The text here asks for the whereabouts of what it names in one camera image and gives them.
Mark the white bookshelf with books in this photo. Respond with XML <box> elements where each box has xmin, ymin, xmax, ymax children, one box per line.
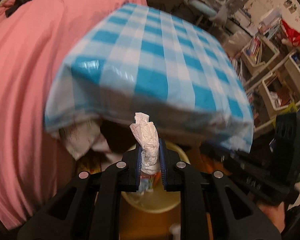
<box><xmin>235</xmin><ymin>9</ymin><xmax>300</xmax><ymax>137</ymax></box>

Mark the grey blue desk chair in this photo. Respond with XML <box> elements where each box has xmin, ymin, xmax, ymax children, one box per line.
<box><xmin>184</xmin><ymin>0</ymin><xmax>251</xmax><ymax>26</ymax></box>

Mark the clear plastic bag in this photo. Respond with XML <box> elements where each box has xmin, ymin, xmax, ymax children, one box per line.
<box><xmin>222</xmin><ymin>30</ymin><xmax>252</xmax><ymax>58</ymax></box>

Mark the floral cloth under table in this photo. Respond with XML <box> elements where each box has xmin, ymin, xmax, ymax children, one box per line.
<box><xmin>59</xmin><ymin>120</ymin><xmax>111</xmax><ymax>161</ymax></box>

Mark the pink bed duvet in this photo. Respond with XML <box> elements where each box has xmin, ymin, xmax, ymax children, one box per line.
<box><xmin>0</xmin><ymin>0</ymin><xmax>146</xmax><ymax>230</ymax></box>

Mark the person's right hand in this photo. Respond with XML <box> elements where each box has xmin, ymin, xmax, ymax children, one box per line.
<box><xmin>257</xmin><ymin>202</ymin><xmax>285</xmax><ymax>233</ymax></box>

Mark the yellow trash bin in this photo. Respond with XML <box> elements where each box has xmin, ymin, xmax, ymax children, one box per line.
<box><xmin>121</xmin><ymin>141</ymin><xmax>191</xmax><ymax>214</ymax></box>

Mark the blue white checkered tablecloth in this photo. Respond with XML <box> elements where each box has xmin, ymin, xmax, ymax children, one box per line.
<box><xmin>44</xmin><ymin>3</ymin><xmax>254</xmax><ymax>152</ymax></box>

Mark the white tissue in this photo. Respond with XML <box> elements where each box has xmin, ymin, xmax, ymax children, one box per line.
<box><xmin>130</xmin><ymin>112</ymin><xmax>160</xmax><ymax>175</ymax></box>

